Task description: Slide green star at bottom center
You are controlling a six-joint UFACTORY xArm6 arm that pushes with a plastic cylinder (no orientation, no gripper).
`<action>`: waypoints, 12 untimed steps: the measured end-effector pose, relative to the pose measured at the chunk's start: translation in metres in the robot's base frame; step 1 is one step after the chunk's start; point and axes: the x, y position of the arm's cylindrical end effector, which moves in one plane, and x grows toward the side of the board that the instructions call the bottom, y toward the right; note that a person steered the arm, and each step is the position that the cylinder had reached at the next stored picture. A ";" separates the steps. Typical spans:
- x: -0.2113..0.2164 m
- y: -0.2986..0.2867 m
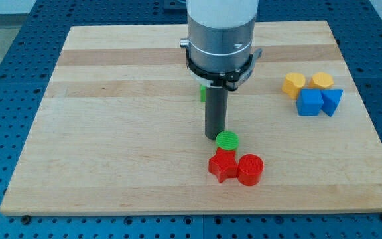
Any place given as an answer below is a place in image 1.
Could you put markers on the yellow heart block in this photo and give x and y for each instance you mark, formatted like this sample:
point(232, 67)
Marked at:
point(293, 84)

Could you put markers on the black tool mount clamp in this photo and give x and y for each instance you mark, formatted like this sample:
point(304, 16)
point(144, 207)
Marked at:
point(230, 81)

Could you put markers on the yellow hexagon block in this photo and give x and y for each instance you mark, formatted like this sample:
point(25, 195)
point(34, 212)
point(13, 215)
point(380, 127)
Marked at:
point(321, 80)

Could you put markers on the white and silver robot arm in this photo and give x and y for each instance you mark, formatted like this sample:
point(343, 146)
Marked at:
point(218, 52)

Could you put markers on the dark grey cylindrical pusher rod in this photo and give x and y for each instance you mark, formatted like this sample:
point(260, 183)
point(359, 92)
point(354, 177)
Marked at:
point(215, 111)

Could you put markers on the blue triangle block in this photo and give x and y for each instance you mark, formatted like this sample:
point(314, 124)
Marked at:
point(331, 99)

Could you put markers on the green star block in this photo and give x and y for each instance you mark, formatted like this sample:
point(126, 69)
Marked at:
point(202, 93)

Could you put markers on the red cylinder block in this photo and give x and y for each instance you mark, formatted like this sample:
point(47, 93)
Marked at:
point(250, 169)

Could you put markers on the blue cube block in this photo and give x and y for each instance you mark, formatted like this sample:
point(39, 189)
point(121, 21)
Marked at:
point(309, 102)

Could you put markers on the red star block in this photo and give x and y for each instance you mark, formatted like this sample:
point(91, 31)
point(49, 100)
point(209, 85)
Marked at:
point(223, 164)

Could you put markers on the wooden board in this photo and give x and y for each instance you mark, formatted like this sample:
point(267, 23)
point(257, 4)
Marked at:
point(120, 131)

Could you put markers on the green cylinder block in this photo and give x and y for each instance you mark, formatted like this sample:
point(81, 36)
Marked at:
point(227, 140)

